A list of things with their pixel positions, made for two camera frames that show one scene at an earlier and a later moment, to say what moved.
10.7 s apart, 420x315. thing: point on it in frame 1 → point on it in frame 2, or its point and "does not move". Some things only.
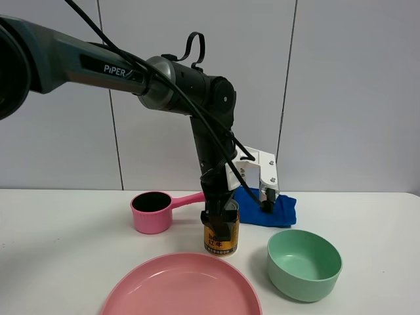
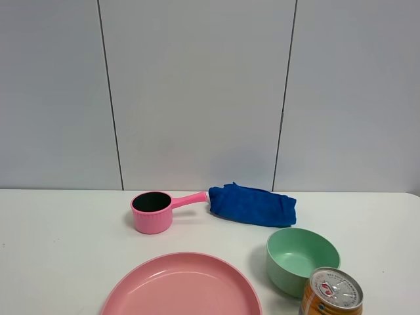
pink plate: (184, 284) does not move
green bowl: (302, 265) does not move
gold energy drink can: (223, 247) → (331, 291)
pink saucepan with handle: (152, 211) does not move
